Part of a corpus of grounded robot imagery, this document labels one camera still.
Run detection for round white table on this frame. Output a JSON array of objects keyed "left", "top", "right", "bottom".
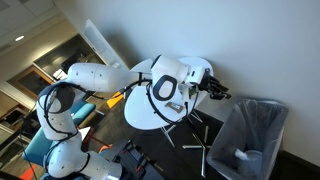
[{"left": 123, "top": 56, "right": 215, "bottom": 131}]

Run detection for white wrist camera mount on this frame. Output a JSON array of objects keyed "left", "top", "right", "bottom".
[{"left": 185, "top": 65, "right": 206, "bottom": 86}]

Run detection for teal chair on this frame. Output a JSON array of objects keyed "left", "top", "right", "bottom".
[{"left": 21, "top": 99, "right": 98, "bottom": 168}]

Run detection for clear plastic bin liner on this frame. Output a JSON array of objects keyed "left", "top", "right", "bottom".
[{"left": 207, "top": 97, "right": 289, "bottom": 180}]

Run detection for brown snack packet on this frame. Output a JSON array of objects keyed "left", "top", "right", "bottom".
[{"left": 164, "top": 101, "right": 185, "bottom": 115}]

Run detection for white paper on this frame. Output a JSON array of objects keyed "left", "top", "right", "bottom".
[{"left": 234, "top": 148, "right": 248, "bottom": 162}]

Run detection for grey trash bin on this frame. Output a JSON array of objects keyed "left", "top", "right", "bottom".
[{"left": 205, "top": 96, "right": 290, "bottom": 180}]

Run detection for black tool mat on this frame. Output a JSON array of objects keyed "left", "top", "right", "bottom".
[{"left": 112, "top": 139, "right": 165, "bottom": 180}]

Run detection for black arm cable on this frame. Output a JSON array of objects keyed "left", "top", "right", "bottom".
[{"left": 145, "top": 79, "right": 200, "bottom": 126}]

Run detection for white chair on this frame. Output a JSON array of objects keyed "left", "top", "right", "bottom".
[{"left": 128, "top": 58, "right": 158, "bottom": 77}]

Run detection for metal table legs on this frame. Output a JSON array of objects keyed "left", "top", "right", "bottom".
[{"left": 161, "top": 109, "right": 213, "bottom": 179}]

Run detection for orange yellow block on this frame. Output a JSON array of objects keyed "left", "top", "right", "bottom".
[{"left": 106, "top": 91, "right": 125, "bottom": 109}]

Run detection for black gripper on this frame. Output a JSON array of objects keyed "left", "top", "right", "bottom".
[{"left": 198, "top": 73, "right": 232, "bottom": 101}]

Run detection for white cup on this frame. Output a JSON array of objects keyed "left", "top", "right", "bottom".
[{"left": 243, "top": 149, "right": 265, "bottom": 178}]

